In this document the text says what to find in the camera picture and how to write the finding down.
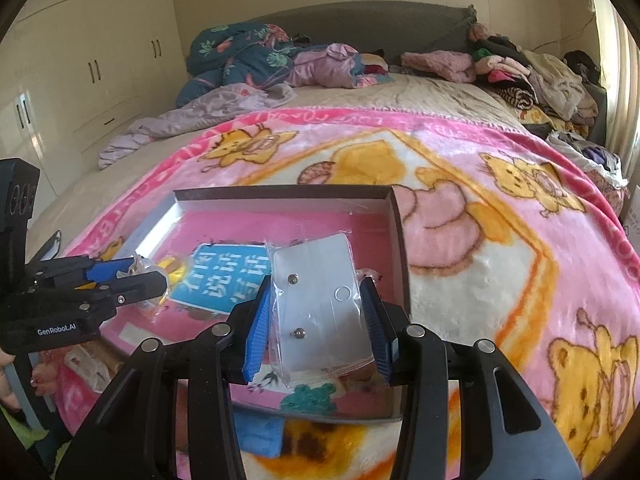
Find dark flat device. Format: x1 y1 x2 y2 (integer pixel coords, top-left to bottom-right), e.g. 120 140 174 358
37 230 63 261

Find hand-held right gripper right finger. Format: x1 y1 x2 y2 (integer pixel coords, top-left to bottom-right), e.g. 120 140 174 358
357 275 583 480

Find person's left hand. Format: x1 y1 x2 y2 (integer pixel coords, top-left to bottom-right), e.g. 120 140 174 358
0 350 57 408

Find pink fuzzy garment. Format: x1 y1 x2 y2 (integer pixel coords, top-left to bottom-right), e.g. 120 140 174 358
400 50 476 83

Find pile of mixed clothes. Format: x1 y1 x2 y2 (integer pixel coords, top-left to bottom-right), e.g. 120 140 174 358
467 22 608 136

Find white cardboard box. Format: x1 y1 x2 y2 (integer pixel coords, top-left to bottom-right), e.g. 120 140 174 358
622 205 640 251

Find silver box with pink inside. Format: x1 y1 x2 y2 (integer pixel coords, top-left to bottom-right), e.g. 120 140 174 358
117 185 413 423

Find pale curtain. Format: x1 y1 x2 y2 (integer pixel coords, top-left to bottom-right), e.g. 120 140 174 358
585 0 640 171

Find cream wardrobe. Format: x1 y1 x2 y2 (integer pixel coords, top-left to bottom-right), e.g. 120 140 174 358
0 0 188 201

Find dark floral quilt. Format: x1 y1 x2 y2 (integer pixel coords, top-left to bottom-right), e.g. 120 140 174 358
175 22 306 108

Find bagged yellow hair ties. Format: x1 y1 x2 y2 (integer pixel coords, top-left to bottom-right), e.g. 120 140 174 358
117 255 191 321

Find lilac crumpled cloth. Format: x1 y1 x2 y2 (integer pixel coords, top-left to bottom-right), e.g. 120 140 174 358
97 82 296 171

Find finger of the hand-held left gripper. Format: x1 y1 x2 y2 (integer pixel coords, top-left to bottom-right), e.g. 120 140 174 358
30 270 168 321
27 255 143 286

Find pink lilac garment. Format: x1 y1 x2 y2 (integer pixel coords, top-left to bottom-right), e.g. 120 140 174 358
285 42 371 88

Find bed with beige sheet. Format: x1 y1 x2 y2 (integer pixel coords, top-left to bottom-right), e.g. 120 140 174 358
25 72 551 261

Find pink printed bear blanket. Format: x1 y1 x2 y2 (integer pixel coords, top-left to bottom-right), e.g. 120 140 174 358
50 107 640 480

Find grey headboard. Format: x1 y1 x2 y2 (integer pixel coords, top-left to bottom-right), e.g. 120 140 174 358
240 0 476 61

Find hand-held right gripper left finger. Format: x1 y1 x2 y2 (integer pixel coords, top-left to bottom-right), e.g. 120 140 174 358
55 275 273 480

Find white and purple clothes heap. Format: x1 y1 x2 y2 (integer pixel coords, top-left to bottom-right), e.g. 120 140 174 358
547 130 631 211

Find teal hair accessory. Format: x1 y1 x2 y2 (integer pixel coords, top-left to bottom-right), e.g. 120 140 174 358
280 382 336 416

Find bagged white earring card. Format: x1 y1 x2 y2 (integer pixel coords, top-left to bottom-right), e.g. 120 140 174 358
265 232 376 388

